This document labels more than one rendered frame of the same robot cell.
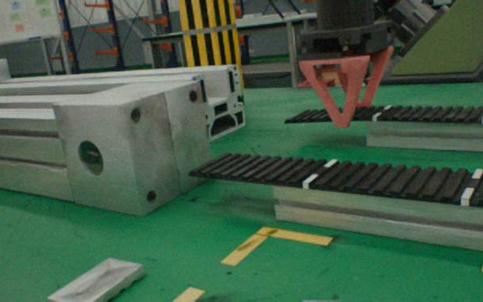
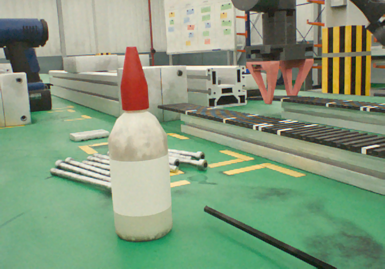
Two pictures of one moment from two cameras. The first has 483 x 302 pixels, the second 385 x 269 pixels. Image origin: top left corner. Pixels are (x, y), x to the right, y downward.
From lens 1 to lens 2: 0.37 m
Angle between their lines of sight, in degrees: 27
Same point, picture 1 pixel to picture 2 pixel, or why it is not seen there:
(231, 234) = not seen: hidden behind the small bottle
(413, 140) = (301, 115)
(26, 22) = (212, 38)
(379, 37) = (294, 52)
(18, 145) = (107, 89)
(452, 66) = not seen: outside the picture
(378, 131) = (288, 109)
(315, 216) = (191, 129)
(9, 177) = (103, 105)
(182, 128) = (169, 88)
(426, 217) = (221, 131)
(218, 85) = (231, 77)
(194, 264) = not seen: hidden behind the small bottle
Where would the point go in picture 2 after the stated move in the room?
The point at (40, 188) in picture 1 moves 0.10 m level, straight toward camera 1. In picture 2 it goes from (112, 111) to (98, 119)
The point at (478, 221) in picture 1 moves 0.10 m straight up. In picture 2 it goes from (231, 132) to (228, 46)
